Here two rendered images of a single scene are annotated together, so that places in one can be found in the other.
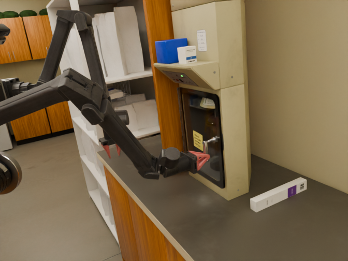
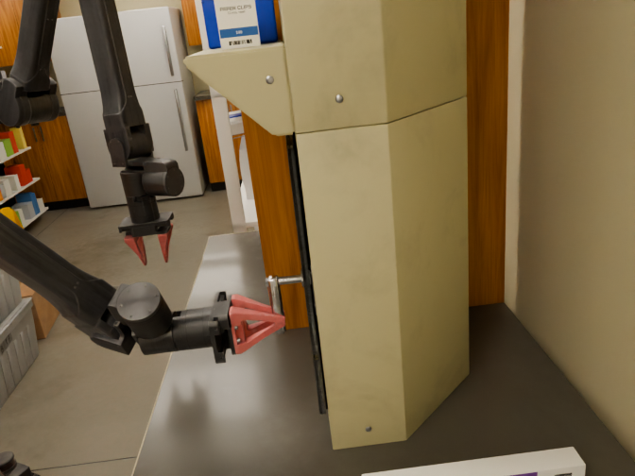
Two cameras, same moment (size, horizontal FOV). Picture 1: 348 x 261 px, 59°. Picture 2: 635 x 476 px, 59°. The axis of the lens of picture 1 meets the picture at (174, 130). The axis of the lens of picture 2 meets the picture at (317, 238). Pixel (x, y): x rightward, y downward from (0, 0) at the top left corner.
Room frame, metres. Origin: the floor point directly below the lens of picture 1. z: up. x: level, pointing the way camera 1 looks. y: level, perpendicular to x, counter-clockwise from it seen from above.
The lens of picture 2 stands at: (0.51, -0.48, 1.53)
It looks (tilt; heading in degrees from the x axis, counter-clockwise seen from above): 21 degrees down; 25
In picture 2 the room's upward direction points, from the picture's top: 6 degrees counter-clockwise
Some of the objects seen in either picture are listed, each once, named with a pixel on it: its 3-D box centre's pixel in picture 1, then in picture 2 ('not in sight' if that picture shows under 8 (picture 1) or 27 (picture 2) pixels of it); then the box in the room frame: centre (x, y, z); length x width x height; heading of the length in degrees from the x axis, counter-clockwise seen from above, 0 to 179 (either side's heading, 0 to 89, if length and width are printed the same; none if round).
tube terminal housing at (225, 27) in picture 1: (223, 99); (381, 161); (1.31, -0.23, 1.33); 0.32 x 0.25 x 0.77; 26
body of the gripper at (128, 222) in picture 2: (110, 133); (144, 210); (1.37, 0.30, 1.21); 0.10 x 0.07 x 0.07; 116
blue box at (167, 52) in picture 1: (171, 51); (241, 12); (1.30, -0.03, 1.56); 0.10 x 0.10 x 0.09; 26
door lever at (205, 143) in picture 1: (208, 149); (287, 301); (1.14, -0.13, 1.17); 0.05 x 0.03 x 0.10; 116
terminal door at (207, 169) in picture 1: (200, 135); (303, 254); (1.25, -0.11, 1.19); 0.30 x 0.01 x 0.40; 26
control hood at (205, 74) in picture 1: (184, 75); (248, 83); (1.23, -0.07, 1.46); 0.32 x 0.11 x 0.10; 26
